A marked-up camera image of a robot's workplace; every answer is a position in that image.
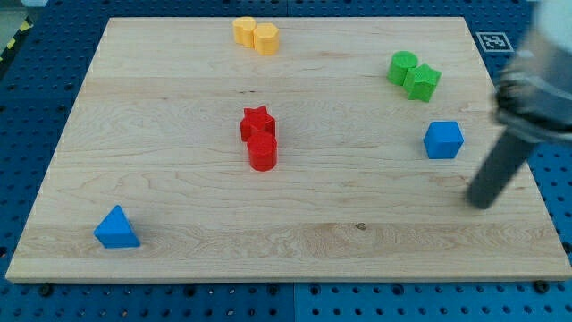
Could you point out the blue cube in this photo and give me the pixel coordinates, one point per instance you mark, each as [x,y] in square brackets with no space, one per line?
[443,140]

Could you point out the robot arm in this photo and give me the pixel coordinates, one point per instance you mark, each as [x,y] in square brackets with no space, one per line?
[534,91]

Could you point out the blue triangle block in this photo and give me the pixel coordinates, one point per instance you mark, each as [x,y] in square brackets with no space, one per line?
[115,231]

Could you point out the red cylinder block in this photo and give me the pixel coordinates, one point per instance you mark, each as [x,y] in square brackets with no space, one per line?
[262,151]

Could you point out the red star block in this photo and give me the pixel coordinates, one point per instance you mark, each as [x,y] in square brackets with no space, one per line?
[256,120]

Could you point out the wooden board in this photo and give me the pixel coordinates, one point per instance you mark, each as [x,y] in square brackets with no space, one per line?
[353,196]

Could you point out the yellow hexagon block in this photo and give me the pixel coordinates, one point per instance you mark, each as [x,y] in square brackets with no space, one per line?
[266,38]

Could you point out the yellow heart block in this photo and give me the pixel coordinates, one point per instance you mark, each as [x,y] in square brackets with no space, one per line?
[243,30]

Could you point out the green cylinder block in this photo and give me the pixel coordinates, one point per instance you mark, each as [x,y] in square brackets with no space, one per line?
[401,63]

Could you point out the green star block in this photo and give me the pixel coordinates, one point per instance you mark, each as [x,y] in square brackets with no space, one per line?
[421,82]

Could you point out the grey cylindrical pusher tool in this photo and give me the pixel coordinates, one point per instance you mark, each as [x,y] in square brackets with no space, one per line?
[497,170]

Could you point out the white fiducial marker tag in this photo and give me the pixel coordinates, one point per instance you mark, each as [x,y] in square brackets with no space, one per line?
[494,42]

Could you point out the yellow black hazard tape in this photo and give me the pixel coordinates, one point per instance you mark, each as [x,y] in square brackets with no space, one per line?
[16,40]

